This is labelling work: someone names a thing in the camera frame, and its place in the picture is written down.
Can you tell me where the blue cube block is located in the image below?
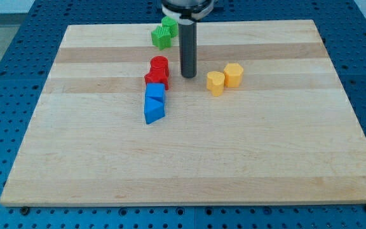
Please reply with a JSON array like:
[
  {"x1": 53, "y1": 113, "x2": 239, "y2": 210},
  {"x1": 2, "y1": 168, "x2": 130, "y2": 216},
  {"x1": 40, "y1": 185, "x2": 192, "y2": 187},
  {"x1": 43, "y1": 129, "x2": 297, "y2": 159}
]
[{"x1": 145, "y1": 83, "x2": 165, "y2": 103}]

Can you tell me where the light wooden board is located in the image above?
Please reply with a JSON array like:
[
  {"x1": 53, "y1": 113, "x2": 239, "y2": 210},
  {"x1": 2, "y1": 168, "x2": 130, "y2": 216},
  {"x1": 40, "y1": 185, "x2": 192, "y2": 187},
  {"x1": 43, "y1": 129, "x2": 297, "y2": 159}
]
[{"x1": 0, "y1": 20, "x2": 366, "y2": 207}]

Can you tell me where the red star block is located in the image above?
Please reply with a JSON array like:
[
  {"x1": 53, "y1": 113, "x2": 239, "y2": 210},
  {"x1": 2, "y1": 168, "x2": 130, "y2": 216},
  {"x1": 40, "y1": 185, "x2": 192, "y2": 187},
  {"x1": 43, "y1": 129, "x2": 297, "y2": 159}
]
[{"x1": 144, "y1": 68, "x2": 169, "y2": 90}]

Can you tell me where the red cylinder block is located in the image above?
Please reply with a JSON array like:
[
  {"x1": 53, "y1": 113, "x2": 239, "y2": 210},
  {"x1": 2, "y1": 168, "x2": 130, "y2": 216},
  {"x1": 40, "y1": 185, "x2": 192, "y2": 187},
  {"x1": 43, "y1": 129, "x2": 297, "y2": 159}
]
[{"x1": 150, "y1": 55, "x2": 170, "y2": 77}]

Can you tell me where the green star block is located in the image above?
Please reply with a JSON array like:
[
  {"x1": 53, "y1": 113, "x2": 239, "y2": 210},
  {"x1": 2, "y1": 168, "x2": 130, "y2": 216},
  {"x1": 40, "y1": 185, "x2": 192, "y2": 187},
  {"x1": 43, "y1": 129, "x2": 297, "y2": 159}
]
[{"x1": 151, "y1": 26, "x2": 172, "y2": 50}]

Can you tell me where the yellow hexagon block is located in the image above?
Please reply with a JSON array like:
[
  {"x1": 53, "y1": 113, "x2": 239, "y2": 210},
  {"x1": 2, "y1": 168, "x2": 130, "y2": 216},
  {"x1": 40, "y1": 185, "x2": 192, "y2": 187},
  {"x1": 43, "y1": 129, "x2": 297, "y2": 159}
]
[{"x1": 224, "y1": 63, "x2": 244, "y2": 88}]

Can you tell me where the green cylinder block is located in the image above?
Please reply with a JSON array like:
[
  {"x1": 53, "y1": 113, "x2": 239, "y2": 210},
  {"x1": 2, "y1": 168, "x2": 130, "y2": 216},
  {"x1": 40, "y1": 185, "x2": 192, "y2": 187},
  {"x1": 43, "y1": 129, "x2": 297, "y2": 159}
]
[{"x1": 161, "y1": 16, "x2": 179, "y2": 38}]

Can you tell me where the blue triangle block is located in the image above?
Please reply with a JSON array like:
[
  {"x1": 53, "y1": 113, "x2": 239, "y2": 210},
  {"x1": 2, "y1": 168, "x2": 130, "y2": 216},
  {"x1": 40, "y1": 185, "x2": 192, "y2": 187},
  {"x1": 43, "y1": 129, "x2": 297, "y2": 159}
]
[{"x1": 144, "y1": 97, "x2": 165, "y2": 124}]

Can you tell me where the yellow heart block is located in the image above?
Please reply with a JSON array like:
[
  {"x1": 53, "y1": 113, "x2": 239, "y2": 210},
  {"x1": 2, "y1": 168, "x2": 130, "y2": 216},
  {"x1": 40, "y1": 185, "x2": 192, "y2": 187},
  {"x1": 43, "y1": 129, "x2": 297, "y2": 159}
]
[{"x1": 206, "y1": 71, "x2": 225, "y2": 97}]

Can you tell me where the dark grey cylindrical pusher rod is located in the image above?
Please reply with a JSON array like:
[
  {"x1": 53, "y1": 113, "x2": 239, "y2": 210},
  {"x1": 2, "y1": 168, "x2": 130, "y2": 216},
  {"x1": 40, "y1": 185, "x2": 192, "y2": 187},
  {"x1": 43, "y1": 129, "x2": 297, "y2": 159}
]
[{"x1": 179, "y1": 22, "x2": 197, "y2": 78}]

